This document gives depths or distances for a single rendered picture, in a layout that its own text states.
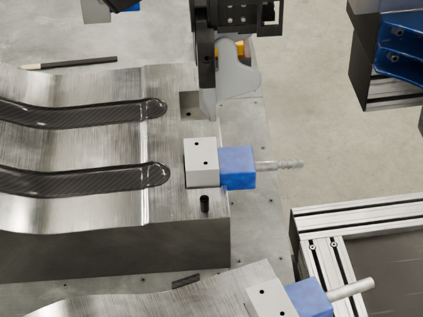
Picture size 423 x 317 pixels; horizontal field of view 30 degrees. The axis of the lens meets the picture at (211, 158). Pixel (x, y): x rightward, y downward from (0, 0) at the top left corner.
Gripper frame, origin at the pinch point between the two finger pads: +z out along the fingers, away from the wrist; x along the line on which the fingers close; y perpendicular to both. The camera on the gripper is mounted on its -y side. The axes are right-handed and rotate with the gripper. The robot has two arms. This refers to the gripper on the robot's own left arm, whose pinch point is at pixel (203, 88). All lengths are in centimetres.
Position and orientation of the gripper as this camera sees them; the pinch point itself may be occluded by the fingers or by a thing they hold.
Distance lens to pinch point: 79.1
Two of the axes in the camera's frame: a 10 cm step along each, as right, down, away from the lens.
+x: -0.7, -7.2, 6.9
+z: 0.2, 6.9, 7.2
